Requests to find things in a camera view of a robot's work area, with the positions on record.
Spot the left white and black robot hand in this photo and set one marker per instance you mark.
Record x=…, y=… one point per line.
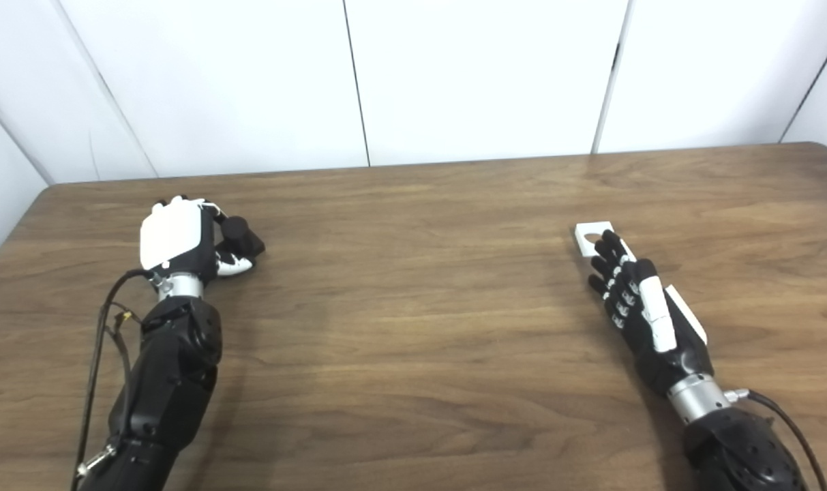
x=171, y=235

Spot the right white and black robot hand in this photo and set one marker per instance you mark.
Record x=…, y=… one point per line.
x=658, y=327

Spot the black peg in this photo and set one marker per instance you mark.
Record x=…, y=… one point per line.
x=244, y=239

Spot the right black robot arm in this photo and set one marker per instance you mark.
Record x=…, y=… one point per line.
x=733, y=443

